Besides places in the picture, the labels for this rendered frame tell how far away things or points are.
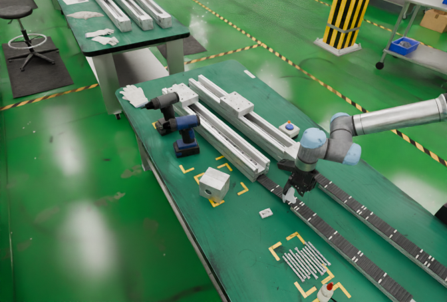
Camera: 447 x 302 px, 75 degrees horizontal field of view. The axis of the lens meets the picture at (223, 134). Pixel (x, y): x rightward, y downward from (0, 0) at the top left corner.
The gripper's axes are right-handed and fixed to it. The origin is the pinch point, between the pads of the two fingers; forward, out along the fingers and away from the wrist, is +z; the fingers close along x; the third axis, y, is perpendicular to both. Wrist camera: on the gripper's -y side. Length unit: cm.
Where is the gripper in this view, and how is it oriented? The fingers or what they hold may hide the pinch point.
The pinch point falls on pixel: (290, 194)
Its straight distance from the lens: 127.2
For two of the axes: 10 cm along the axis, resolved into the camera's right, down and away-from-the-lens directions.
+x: 7.8, -3.9, 4.8
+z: -0.4, 7.5, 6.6
